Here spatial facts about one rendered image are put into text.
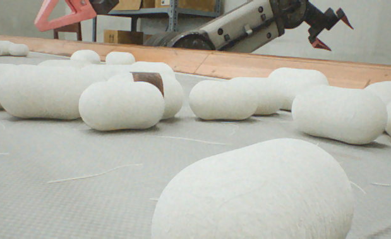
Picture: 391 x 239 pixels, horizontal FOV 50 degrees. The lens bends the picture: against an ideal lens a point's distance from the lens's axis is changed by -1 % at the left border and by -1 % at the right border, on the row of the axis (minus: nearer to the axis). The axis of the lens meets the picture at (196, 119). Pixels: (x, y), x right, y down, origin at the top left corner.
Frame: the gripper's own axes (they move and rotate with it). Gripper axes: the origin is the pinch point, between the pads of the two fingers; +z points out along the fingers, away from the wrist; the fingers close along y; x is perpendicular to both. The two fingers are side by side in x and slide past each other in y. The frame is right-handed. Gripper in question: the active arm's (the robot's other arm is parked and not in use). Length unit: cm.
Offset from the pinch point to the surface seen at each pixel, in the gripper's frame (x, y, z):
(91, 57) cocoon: -0.7, 23.0, 5.6
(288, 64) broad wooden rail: 7.0, 35.1, -4.1
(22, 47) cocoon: 1.8, -4.2, 3.2
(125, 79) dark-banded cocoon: -6.8, 43.1, 12.2
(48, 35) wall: 119, -433, -133
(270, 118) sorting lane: -1.0, 45.1, 8.2
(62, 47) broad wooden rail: 7.2, -9.6, -3.2
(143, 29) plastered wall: 124, -266, -154
